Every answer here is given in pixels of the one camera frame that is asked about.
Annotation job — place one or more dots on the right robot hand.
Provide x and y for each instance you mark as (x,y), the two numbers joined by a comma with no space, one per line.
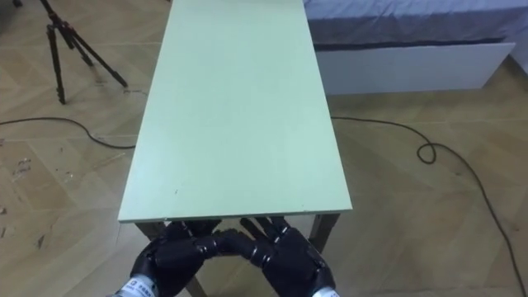
(293,260)

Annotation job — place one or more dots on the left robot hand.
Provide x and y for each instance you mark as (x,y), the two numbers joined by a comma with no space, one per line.
(177,255)

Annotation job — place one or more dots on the light green folding table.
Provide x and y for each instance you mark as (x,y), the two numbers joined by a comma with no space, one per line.
(235,115)

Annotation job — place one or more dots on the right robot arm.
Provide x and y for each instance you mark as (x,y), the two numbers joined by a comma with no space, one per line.
(328,293)

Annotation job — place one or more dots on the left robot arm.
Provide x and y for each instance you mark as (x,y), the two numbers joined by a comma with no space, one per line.
(138,288)

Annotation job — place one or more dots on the grey bed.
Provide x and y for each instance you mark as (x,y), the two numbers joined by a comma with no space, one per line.
(412,24)

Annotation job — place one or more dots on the black camera tripod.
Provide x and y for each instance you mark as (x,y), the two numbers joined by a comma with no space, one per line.
(55,53)

